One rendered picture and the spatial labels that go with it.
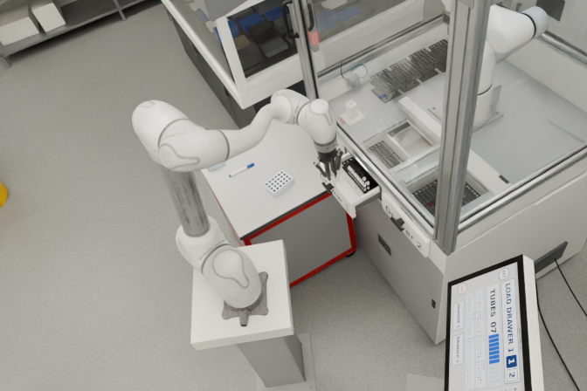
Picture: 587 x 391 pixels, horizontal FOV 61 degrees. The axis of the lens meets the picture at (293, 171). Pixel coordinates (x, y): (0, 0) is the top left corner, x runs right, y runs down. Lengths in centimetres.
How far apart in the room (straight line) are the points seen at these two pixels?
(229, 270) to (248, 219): 56
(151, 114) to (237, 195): 98
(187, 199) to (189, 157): 35
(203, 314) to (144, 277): 128
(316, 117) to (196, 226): 58
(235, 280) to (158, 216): 178
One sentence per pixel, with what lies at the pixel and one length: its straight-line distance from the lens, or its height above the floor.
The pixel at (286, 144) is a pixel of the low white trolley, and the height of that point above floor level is 76.
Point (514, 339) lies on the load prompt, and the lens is 156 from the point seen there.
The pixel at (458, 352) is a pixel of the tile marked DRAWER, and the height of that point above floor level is 101.
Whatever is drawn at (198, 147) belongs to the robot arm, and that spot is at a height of 164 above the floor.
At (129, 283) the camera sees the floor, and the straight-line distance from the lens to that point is 331.
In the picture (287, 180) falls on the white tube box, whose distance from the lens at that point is 235.
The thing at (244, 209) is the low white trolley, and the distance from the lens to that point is 234.
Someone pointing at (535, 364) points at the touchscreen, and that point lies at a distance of 153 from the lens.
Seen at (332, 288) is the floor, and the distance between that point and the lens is 291.
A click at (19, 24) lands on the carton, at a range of 565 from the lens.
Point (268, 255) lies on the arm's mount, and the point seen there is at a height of 83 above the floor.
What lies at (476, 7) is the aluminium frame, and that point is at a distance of 114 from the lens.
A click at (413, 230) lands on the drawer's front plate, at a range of 199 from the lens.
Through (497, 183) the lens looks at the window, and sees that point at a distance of 178.
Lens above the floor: 260
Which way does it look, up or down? 49 degrees down
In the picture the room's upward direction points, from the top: 15 degrees counter-clockwise
